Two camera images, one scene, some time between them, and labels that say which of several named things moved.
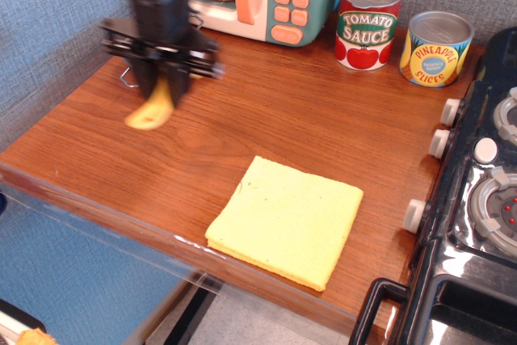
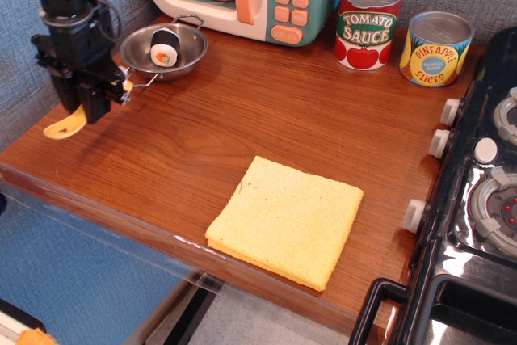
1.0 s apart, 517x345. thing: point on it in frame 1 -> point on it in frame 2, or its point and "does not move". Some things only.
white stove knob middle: (438, 142) does not move
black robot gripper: (160, 35) -> (81, 44)
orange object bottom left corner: (35, 337) does not move
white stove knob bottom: (413, 215) does not move
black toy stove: (464, 291) does not move
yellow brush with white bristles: (156, 111) -> (77, 120)
